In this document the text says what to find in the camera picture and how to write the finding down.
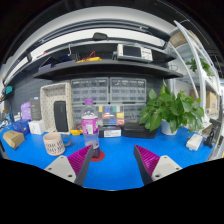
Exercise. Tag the cardboard box in rack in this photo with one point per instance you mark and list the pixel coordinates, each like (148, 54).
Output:
(211, 105)

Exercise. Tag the beige ceramic mug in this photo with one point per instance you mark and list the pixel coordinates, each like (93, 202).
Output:
(55, 143)

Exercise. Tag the brown cardboard box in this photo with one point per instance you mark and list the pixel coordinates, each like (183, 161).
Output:
(13, 138)

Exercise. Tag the black zip case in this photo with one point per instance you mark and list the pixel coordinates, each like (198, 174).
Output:
(136, 130)

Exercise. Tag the grey parts drawer cabinet left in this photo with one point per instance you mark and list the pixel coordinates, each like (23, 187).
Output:
(95, 88)

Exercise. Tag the white cube box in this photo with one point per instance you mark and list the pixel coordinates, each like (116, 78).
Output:
(37, 127)

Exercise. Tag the blue small box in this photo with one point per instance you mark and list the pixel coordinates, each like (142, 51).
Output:
(21, 126)

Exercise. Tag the black stand device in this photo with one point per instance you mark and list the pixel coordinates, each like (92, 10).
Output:
(216, 127)

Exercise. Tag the white power adapter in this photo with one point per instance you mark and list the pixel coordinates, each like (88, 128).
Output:
(194, 142)

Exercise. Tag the white oscilloscope on shelf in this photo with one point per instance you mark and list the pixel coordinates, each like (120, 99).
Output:
(134, 53)

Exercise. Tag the black wall shelf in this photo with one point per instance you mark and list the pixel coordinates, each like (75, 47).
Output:
(106, 67)

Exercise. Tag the yellow tool on shelf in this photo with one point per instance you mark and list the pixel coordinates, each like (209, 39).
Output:
(92, 57)

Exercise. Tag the dark grey upright box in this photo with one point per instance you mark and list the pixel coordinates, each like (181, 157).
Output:
(35, 109)

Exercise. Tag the green potted plant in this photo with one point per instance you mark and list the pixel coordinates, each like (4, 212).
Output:
(177, 110)

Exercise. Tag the black rectangular speaker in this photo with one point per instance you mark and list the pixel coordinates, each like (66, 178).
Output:
(60, 116)

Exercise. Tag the clear water bottle purple label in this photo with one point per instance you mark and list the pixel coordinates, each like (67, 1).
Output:
(89, 119)

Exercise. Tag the white perforated tray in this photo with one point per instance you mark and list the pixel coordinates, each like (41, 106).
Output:
(49, 94)

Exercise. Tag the white metal rack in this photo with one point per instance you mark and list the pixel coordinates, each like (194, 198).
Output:
(197, 68)

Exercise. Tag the cardboard box on rack top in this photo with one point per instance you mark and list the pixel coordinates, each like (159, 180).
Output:
(178, 39)

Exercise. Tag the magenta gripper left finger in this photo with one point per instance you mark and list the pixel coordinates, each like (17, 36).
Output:
(74, 167)

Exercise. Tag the dark tray on shelf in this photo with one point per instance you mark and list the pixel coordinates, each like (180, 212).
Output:
(51, 62)

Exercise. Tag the purple plastic bag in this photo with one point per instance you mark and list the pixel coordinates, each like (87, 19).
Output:
(26, 110)

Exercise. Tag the clear box coloured parts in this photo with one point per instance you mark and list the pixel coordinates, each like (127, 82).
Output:
(110, 115)

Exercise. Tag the black box white label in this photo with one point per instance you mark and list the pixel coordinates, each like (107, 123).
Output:
(109, 131)

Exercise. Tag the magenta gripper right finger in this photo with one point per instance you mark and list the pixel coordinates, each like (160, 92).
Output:
(153, 167)

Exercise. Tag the grey parts drawer cabinet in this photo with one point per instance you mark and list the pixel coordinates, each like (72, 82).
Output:
(95, 88)
(130, 93)

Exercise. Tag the grey parts drawer cabinet right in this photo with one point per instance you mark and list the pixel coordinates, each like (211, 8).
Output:
(130, 93)

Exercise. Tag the red round marker sticker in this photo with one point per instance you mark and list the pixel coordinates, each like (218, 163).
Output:
(99, 158)

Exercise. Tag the yellow multimeter red leads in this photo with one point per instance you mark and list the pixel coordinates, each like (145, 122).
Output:
(77, 131)

